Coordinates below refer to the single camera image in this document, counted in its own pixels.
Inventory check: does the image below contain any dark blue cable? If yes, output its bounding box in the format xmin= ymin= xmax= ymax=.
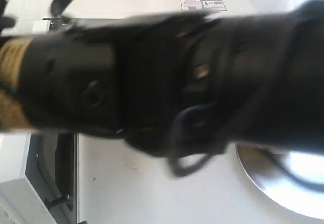
xmin=166 ymin=103 xmax=221 ymax=179

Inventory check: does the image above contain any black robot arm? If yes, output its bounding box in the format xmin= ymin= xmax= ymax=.
xmin=1 ymin=0 xmax=323 ymax=157

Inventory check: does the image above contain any warning label sticker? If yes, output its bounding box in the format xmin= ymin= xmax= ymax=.
xmin=181 ymin=0 xmax=227 ymax=12

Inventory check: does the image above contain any round silver metal tray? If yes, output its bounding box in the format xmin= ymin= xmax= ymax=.
xmin=235 ymin=145 xmax=323 ymax=220

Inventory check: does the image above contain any white microwave oven body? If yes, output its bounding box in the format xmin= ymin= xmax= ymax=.
xmin=32 ymin=0 xmax=265 ymax=32

